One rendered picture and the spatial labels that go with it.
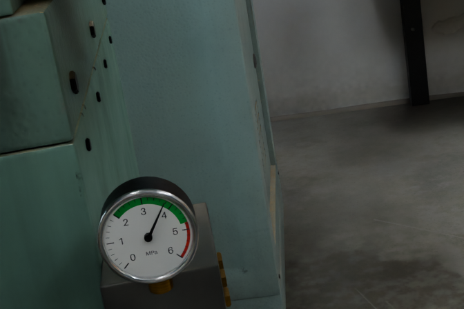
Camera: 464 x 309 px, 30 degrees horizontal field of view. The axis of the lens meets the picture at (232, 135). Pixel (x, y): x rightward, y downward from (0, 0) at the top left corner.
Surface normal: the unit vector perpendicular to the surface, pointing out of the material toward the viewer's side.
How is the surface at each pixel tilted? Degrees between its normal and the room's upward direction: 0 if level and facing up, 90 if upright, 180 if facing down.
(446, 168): 0
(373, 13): 90
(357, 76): 90
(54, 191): 90
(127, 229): 90
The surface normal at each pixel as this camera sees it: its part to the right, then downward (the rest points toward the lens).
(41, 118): 0.10, 0.28
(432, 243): -0.15, -0.94
